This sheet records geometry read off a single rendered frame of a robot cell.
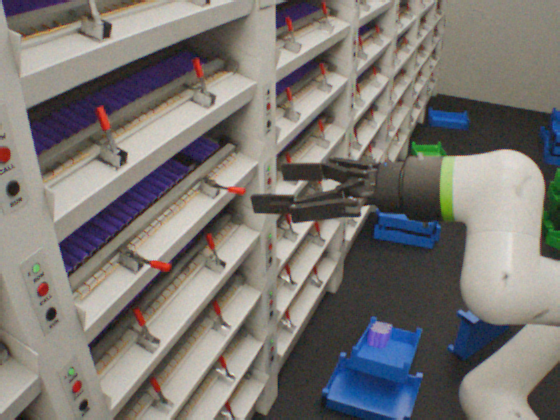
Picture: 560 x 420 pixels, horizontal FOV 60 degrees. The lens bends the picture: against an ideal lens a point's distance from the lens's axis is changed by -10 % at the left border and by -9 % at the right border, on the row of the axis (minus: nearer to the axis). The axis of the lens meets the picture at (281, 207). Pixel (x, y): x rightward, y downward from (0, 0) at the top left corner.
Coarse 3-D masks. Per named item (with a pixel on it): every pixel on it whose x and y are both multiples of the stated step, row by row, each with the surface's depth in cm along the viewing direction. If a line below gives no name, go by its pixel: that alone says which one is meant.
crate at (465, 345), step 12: (468, 312) 183; (468, 324) 180; (480, 324) 182; (492, 324) 189; (504, 324) 197; (468, 336) 182; (480, 336) 187; (492, 336) 195; (456, 348) 189; (468, 348) 186; (480, 348) 193
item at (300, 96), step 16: (304, 64) 170; (320, 64) 158; (336, 64) 175; (288, 80) 156; (304, 80) 158; (320, 80) 168; (336, 80) 172; (288, 96) 138; (304, 96) 154; (320, 96) 158; (336, 96) 172; (288, 112) 140; (304, 112) 147; (288, 128) 137
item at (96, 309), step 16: (224, 128) 120; (224, 144) 120; (240, 144) 120; (256, 144) 119; (240, 160) 120; (256, 160) 121; (224, 176) 113; (240, 176) 115; (224, 192) 109; (176, 208) 101; (192, 208) 102; (208, 208) 104; (176, 224) 98; (192, 224) 99; (160, 240) 93; (176, 240) 94; (144, 256) 89; (160, 256) 90; (112, 272) 84; (128, 272) 85; (144, 272) 86; (96, 288) 81; (112, 288) 82; (128, 288) 83; (80, 304) 77; (96, 304) 78; (112, 304) 79; (80, 320) 73; (96, 320) 76
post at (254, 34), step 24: (240, 24) 107; (264, 24) 108; (240, 48) 109; (264, 48) 111; (264, 72) 114; (240, 120) 118; (264, 144) 122; (264, 192) 128; (264, 240) 135; (240, 264) 139; (264, 264) 138; (264, 288) 142; (264, 312) 146; (264, 360) 155; (264, 408) 168
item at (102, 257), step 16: (208, 160) 112; (224, 160) 117; (192, 176) 106; (208, 176) 110; (176, 192) 101; (160, 208) 96; (144, 224) 92; (160, 224) 95; (112, 240) 86; (128, 240) 88; (144, 240) 91; (96, 256) 82; (112, 256) 85; (80, 272) 79; (96, 272) 82
